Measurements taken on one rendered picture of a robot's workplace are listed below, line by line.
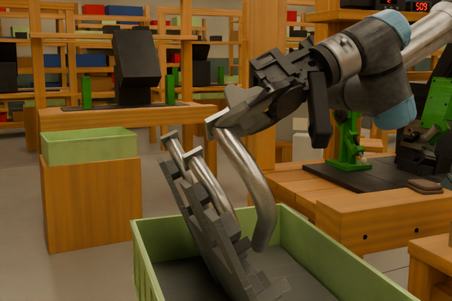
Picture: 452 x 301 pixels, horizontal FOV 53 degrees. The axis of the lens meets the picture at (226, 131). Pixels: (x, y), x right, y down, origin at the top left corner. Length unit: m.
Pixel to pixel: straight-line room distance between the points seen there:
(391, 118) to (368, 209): 0.69
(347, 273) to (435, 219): 0.70
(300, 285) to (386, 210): 0.52
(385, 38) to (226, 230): 0.39
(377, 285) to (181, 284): 0.43
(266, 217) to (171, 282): 0.49
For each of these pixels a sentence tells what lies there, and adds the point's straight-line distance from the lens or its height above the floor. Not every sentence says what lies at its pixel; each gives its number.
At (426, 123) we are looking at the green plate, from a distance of 1.99.
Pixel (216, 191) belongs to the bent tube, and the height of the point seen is 1.13.
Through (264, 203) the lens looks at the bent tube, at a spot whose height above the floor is 1.16.
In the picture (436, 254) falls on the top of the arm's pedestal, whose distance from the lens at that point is 1.35.
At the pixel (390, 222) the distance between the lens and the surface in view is 1.54.
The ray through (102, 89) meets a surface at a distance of 8.33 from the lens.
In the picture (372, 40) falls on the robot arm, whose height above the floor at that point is 1.39.
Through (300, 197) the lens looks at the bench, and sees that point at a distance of 1.61.
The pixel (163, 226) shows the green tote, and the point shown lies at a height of 0.94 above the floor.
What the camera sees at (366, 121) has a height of 0.35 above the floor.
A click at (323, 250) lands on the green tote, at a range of 1.09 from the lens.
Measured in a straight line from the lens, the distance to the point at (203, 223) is 0.82.
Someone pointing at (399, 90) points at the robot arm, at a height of 1.31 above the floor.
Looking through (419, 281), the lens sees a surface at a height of 0.75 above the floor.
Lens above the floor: 1.37
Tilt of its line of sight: 10 degrees down
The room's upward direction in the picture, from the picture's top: straight up
